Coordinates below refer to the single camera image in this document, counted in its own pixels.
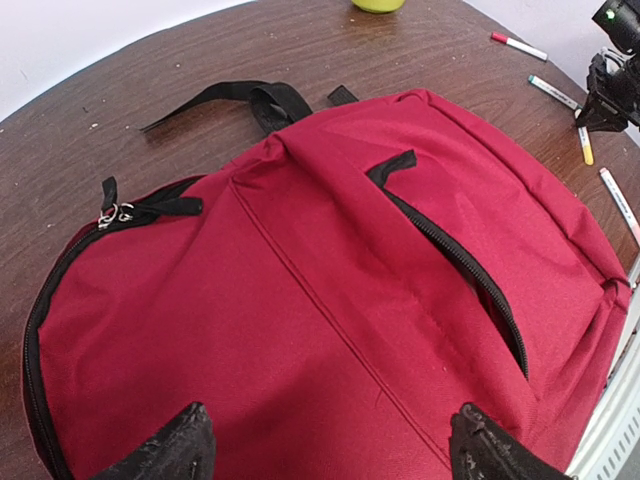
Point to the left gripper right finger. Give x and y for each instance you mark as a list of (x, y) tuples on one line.
[(480, 449)]

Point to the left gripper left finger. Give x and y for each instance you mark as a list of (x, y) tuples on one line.
[(184, 448)]

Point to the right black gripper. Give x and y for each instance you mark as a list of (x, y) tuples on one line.
[(612, 102)]

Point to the yellow-capped white marker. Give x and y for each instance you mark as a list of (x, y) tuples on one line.
[(586, 146)]

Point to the teal-capped white marker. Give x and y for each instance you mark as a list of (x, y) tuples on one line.
[(553, 92)]

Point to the pink-capped white marker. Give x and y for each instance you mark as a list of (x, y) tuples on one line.
[(621, 202)]

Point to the red backpack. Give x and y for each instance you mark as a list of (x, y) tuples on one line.
[(332, 296)]

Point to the red-capped white marker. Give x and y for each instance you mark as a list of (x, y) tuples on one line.
[(520, 46)]

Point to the yellow-green plastic bowl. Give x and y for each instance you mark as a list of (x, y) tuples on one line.
[(378, 6)]

